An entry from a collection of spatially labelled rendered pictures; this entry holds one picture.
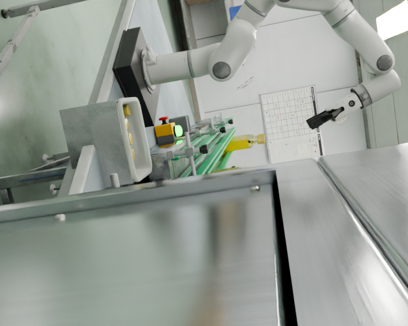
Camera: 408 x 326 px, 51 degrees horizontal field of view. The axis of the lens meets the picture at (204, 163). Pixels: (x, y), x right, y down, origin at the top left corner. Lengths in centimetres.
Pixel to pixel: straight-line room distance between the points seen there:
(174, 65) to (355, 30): 58
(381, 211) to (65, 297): 17
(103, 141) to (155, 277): 94
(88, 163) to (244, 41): 61
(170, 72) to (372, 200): 127
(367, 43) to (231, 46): 40
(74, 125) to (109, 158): 12
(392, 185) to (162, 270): 15
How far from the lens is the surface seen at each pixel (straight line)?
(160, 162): 131
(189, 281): 21
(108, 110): 114
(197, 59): 148
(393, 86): 147
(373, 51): 139
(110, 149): 115
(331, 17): 142
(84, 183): 107
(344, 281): 17
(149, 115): 149
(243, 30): 137
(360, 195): 28
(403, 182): 30
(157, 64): 151
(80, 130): 117
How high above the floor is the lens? 120
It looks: 9 degrees down
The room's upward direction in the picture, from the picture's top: 81 degrees clockwise
